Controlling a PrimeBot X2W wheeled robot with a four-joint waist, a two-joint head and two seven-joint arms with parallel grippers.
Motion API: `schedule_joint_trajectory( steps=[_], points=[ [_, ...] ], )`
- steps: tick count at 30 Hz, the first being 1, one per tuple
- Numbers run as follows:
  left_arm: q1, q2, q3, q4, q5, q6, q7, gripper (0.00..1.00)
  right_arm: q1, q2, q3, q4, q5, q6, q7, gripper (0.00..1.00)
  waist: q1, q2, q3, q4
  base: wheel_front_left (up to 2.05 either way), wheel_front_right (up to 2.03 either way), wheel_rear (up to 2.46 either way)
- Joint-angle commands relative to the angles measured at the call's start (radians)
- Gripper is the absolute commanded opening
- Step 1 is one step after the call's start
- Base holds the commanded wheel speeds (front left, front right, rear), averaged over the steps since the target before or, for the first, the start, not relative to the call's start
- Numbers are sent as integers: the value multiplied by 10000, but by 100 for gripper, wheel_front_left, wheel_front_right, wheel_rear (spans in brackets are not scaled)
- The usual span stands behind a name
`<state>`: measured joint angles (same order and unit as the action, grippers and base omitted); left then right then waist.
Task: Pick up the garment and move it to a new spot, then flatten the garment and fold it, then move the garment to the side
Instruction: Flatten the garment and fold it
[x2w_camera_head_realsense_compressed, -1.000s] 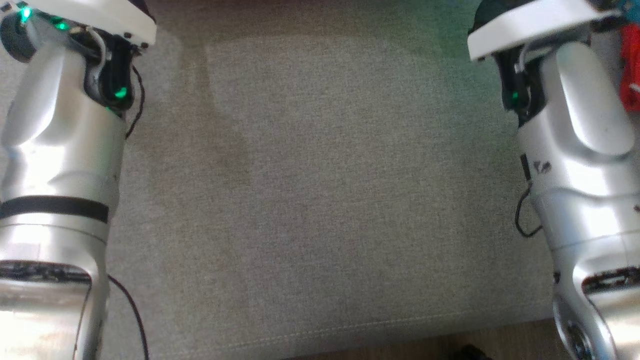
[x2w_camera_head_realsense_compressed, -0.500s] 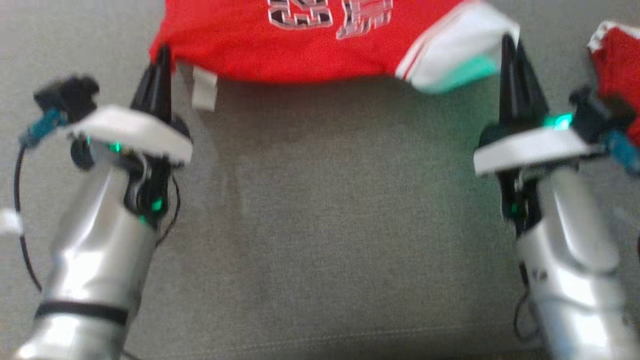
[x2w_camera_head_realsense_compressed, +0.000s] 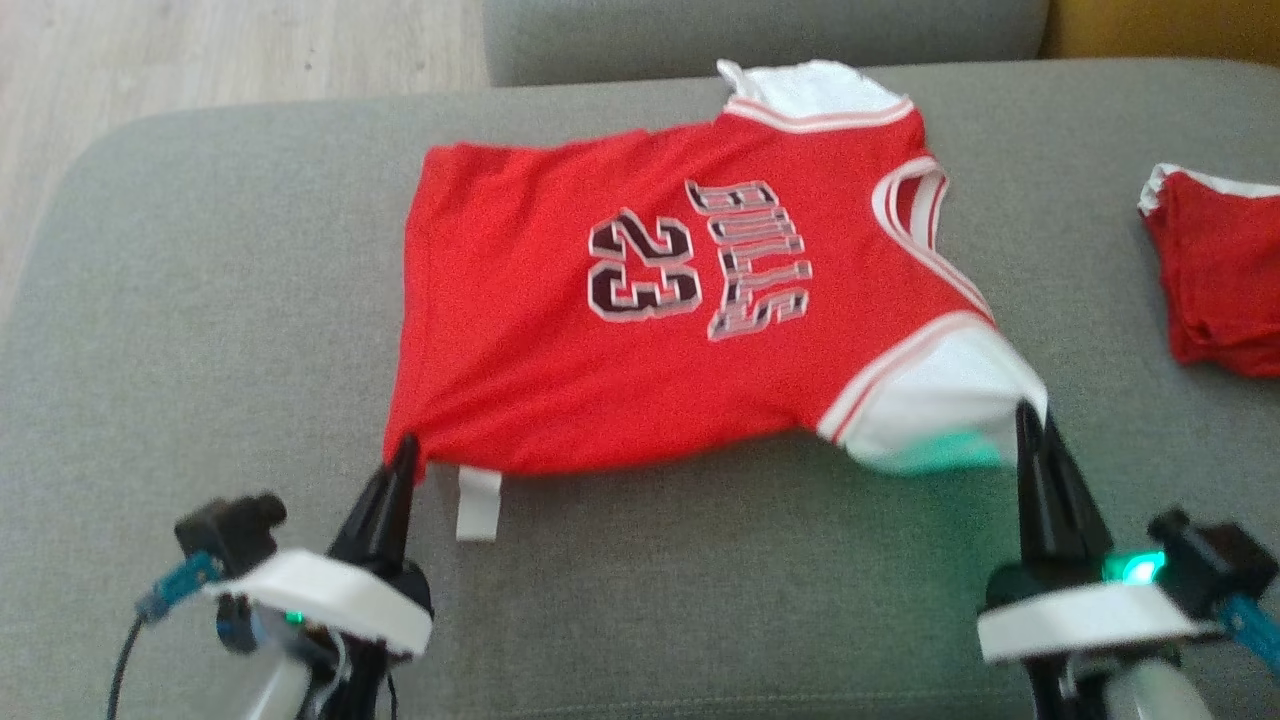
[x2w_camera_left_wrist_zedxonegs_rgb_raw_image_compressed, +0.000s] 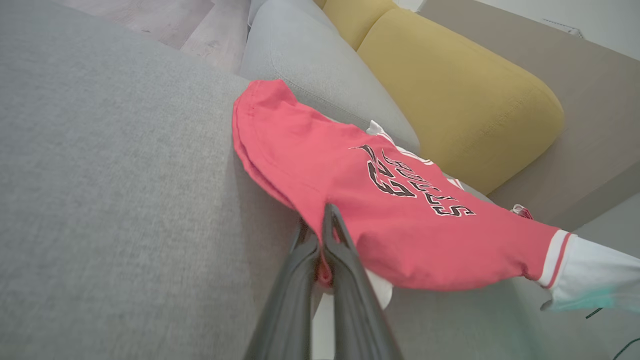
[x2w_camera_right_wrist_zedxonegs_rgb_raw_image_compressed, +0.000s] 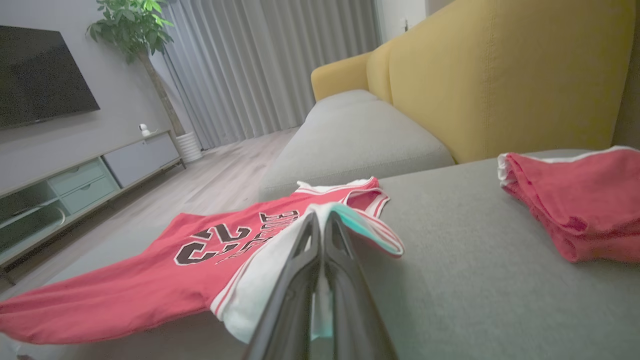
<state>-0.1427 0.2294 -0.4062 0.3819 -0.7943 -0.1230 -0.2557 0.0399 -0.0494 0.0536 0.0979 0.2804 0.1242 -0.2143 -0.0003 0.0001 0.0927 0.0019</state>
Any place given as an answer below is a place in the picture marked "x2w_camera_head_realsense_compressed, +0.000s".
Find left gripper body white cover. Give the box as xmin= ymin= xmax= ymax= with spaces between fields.
xmin=203 ymin=547 xmax=435 ymax=720

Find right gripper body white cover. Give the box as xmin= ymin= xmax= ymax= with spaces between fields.
xmin=976 ymin=553 xmax=1218 ymax=720

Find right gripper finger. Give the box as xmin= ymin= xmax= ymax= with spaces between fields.
xmin=1041 ymin=418 xmax=1114 ymax=568
xmin=1015 ymin=400 xmax=1063 ymax=573

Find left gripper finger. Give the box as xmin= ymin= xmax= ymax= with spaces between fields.
xmin=328 ymin=433 xmax=413 ymax=568
xmin=384 ymin=433 xmax=421 ymax=568

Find red Bulls 23 jersey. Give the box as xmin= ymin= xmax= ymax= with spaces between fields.
xmin=383 ymin=59 xmax=1051 ymax=543

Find red shorts with white stripes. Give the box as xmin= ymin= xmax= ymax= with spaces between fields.
xmin=1137 ymin=162 xmax=1280 ymax=380

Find large grey sofa ottoman cushion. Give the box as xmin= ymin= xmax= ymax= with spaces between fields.
xmin=0 ymin=58 xmax=1280 ymax=720

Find large yellow sofa back cushion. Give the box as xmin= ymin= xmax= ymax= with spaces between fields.
xmin=1038 ymin=0 xmax=1280 ymax=69

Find grey sofa seat cushion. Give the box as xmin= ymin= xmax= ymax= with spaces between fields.
xmin=482 ymin=0 xmax=1053 ymax=88

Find blue-tipped left camera cable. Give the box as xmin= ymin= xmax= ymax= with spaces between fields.
xmin=106 ymin=551 xmax=225 ymax=720

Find blue-tipped camera cable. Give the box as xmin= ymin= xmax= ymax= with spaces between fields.
xmin=106 ymin=551 xmax=225 ymax=720
xmin=1218 ymin=594 xmax=1280 ymax=673

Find blue-tipped right camera cable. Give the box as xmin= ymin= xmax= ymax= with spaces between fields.
xmin=1218 ymin=594 xmax=1280 ymax=673

